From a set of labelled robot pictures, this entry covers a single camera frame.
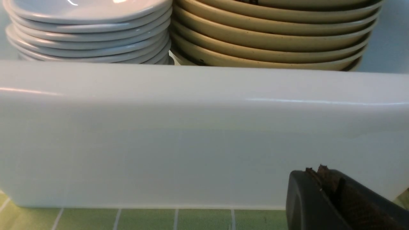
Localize large white plastic bin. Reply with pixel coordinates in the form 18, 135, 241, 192
0, 60, 409, 209

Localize stack of tan noodle bowls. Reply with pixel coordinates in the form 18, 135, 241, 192
170, 0, 384, 71

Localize green checkered tablecloth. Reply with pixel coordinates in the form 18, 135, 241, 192
0, 188, 409, 230

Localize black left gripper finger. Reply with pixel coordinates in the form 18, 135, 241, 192
285, 165, 409, 230

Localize stack of white plates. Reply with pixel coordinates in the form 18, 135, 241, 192
2, 0, 174, 65

